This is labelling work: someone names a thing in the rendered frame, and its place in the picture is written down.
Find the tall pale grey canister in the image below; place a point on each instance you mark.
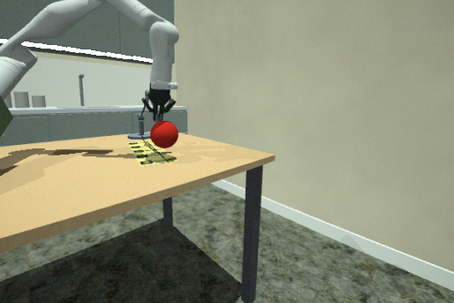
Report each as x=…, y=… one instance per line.
x=21, y=99

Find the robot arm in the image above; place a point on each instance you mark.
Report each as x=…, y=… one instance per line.
x=161, y=57

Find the grey jointed lamp red head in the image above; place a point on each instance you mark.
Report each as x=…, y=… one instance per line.
x=164, y=134

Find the dark grey counter cabinet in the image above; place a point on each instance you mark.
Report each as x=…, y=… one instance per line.
x=71, y=125

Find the grey faucet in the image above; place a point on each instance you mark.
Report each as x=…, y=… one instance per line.
x=82, y=89

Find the pale yellow numbered strip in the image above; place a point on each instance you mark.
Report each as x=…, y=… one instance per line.
x=149, y=160

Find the short pale grey canister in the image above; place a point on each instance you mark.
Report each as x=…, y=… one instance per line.
x=38, y=101

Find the pale wooden table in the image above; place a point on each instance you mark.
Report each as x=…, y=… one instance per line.
x=106, y=189

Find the grey wall cabinet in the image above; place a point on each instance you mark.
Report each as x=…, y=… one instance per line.
x=106, y=29

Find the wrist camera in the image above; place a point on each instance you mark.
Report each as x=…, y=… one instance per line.
x=173, y=85

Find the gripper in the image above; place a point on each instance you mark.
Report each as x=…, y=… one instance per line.
x=159, y=95

